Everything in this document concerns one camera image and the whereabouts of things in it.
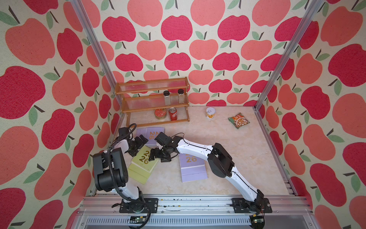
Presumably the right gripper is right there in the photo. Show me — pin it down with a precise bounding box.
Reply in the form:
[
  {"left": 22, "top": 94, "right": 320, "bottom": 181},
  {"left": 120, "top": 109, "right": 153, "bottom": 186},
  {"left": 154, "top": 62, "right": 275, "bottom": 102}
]
[{"left": 148, "top": 146, "right": 170, "bottom": 162}]

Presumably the purple calendar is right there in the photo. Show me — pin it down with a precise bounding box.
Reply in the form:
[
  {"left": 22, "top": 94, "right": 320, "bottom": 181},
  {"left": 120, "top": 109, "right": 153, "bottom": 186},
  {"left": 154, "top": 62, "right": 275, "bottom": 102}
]
[
  {"left": 179, "top": 154, "right": 208, "bottom": 183},
  {"left": 136, "top": 127, "right": 165, "bottom": 148}
]

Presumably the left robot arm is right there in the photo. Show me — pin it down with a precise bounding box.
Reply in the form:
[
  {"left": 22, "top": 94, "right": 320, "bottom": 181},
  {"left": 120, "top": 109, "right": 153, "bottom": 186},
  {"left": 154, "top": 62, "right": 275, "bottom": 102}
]
[{"left": 92, "top": 123, "right": 148, "bottom": 206}]

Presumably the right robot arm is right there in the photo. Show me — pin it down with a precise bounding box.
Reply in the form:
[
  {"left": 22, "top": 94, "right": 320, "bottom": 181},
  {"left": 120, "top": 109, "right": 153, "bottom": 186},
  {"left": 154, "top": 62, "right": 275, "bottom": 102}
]
[{"left": 149, "top": 133, "right": 265, "bottom": 213}]

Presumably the green calendar left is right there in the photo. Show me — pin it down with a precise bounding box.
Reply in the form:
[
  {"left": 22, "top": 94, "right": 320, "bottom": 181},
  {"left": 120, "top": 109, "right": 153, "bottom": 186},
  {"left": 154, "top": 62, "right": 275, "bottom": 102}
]
[{"left": 128, "top": 146, "right": 160, "bottom": 185}]

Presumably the flat red tin can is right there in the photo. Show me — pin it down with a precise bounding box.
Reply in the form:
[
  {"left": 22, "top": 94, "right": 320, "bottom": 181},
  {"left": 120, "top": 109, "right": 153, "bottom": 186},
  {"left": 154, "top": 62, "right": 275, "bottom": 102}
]
[{"left": 154, "top": 108, "right": 167, "bottom": 119}]

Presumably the wooden tiered shelf rack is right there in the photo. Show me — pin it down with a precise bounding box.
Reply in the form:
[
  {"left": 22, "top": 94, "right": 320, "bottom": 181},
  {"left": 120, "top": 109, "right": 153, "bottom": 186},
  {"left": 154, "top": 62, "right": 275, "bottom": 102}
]
[{"left": 115, "top": 77, "right": 190, "bottom": 127}]

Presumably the red soda can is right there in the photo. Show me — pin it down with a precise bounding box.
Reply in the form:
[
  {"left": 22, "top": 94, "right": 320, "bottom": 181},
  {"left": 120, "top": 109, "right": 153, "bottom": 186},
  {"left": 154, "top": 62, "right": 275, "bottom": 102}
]
[{"left": 168, "top": 107, "right": 178, "bottom": 121}]

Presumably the left glass spice jar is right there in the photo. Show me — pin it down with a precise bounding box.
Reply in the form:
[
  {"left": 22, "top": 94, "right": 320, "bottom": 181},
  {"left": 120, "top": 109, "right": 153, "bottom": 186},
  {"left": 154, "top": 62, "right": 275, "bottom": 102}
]
[{"left": 163, "top": 90, "right": 171, "bottom": 106}]

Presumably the glass spice jar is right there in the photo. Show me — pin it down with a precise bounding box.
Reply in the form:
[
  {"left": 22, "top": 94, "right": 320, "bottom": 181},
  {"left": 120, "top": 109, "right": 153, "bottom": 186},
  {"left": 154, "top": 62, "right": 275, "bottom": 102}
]
[
  {"left": 177, "top": 89, "right": 185, "bottom": 104},
  {"left": 163, "top": 90, "right": 171, "bottom": 106}
]

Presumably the right glass spice jar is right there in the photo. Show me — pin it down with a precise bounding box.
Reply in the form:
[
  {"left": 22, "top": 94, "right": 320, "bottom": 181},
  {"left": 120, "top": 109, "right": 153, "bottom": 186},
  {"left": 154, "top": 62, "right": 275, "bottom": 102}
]
[{"left": 177, "top": 89, "right": 185, "bottom": 104}]

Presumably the white yellow food can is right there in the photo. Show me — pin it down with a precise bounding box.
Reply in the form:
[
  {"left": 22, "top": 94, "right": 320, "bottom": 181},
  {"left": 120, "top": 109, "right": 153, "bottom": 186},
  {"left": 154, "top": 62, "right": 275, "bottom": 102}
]
[{"left": 205, "top": 107, "right": 216, "bottom": 119}]

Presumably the green orange snack packet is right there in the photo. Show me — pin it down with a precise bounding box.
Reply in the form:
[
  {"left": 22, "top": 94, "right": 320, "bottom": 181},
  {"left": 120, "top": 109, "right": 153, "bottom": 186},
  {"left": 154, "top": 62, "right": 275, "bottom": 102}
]
[{"left": 228, "top": 113, "right": 250, "bottom": 129}]

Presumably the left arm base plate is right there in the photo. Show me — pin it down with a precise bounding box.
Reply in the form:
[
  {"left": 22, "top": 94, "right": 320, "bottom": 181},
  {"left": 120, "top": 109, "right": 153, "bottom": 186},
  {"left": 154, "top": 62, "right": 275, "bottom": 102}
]
[{"left": 119, "top": 198, "right": 159, "bottom": 214}]

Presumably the aluminium frame rail front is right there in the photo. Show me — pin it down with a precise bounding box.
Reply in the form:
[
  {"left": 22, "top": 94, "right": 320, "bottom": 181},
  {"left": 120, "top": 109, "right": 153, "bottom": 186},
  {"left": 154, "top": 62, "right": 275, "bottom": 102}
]
[{"left": 71, "top": 194, "right": 320, "bottom": 229}]

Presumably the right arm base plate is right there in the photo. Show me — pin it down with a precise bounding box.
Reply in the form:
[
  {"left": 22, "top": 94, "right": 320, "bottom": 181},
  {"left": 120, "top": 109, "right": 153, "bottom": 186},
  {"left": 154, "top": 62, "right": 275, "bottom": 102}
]
[{"left": 230, "top": 198, "right": 273, "bottom": 214}]

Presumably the left aluminium corner post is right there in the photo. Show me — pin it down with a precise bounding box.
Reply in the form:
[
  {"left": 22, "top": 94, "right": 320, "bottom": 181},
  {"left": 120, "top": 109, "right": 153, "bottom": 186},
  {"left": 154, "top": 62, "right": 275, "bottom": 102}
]
[{"left": 71, "top": 0, "right": 122, "bottom": 106}]

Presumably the aluminium corner post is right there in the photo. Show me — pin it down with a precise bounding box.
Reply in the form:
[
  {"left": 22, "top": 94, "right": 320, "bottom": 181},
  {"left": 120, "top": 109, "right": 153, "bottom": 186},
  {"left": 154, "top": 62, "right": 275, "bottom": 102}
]
[
  {"left": 71, "top": 0, "right": 122, "bottom": 106},
  {"left": 254, "top": 0, "right": 325, "bottom": 113}
]

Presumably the right aluminium corner post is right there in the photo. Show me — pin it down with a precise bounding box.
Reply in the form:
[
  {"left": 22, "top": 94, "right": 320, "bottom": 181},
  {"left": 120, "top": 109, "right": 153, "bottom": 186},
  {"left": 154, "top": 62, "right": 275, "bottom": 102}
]
[{"left": 254, "top": 0, "right": 325, "bottom": 113}]

